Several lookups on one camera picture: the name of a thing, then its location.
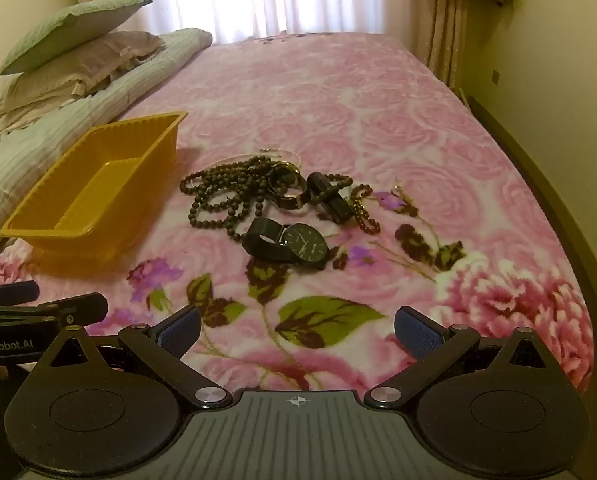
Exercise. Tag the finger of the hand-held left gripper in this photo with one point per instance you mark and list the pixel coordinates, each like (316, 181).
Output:
(13, 292)
(78, 307)

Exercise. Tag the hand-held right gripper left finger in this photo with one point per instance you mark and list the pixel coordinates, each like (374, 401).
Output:
(181, 332)

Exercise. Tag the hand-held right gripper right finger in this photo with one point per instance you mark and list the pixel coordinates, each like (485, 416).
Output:
(418, 332)

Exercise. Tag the yellow plastic tray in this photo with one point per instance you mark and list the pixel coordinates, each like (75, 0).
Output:
(93, 185)

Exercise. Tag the small dangling earring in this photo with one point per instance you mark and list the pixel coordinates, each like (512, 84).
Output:
(398, 187)

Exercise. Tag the pale green striped quilt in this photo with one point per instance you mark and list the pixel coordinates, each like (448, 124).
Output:
(38, 140)

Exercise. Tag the pink floral blanket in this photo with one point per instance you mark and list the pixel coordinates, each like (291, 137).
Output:
(378, 110)

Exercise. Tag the taupe pillow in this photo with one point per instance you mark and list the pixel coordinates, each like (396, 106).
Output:
(78, 70)

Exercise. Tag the green pillow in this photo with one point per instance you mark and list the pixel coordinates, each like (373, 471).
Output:
(63, 35)

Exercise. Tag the beige patterned curtain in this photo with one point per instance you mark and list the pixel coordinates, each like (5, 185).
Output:
(448, 35)

